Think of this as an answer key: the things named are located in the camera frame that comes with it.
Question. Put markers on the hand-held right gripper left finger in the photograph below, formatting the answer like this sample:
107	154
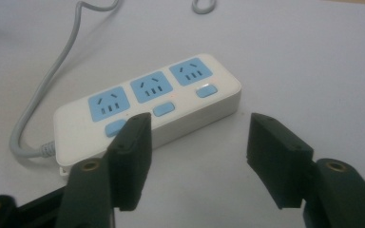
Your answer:
114	177

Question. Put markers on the white and blue power strip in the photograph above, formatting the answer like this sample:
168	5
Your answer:
158	104

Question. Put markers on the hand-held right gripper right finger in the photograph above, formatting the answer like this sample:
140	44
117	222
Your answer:
297	167

